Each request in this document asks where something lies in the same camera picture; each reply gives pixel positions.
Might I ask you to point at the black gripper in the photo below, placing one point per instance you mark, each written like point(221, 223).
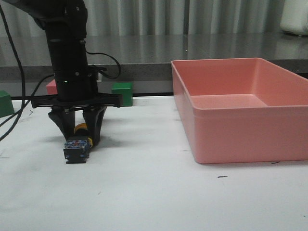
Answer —
point(78, 88)

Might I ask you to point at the yellow push button switch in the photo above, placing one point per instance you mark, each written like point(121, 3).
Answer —
point(77, 147)

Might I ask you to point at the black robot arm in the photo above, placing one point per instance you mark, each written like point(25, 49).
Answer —
point(64, 23)

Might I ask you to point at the pink cube block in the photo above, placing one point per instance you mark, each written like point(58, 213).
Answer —
point(51, 88)

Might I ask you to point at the green cube block centre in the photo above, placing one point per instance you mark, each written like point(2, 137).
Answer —
point(124, 89)

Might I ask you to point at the green cube block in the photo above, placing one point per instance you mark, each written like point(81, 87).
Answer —
point(124, 89)
point(6, 105)

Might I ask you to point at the green cube block left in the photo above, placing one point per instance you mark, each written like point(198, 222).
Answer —
point(6, 105)

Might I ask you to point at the grey curtain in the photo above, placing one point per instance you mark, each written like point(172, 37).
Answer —
point(182, 17)

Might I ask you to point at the pink plastic bin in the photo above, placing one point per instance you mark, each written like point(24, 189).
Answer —
point(241, 110)

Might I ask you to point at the white appliance in background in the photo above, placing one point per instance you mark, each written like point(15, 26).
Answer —
point(294, 17)

